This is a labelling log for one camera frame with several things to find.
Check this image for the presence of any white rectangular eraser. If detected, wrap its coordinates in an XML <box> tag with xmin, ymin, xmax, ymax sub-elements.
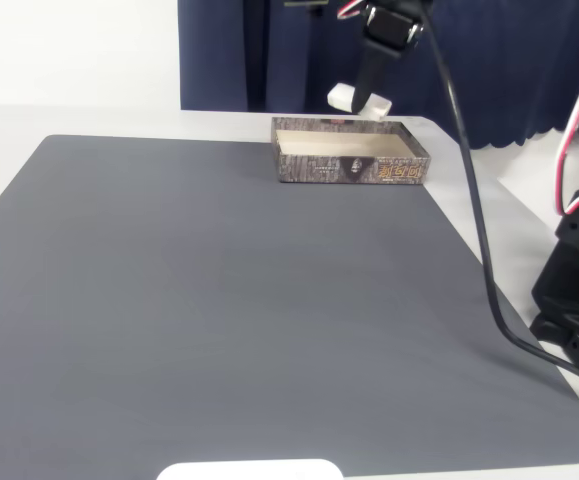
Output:
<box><xmin>327</xmin><ymin>83</ymin><xmax>393</xmax><ymax>121</ymax></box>

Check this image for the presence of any bark-patterned cardboard box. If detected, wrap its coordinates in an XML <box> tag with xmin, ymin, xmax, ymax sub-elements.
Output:
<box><xmin>270</xmin><ymin>115</ymin><xmax>432</xmax><ymax>185</ymax></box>

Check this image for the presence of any navy blue curtain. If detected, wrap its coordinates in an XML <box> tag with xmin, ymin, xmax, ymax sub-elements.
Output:
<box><xmin>177</xmin><ymin>0</ymin><xmax>579</xmax><ymax>150</ymax></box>

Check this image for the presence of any dark grey desk mat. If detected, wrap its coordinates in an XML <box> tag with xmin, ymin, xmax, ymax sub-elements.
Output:
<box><xmin>0</xmin><ymin>133</ymin><xmax>579</xmax><ymax>480</ymax></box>

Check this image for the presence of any white rounded plastic device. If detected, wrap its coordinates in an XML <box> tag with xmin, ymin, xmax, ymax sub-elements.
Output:
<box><xmin>156</xmin><ymin>458</ymin><xmax>344</xmax><ymax>480</ymax></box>

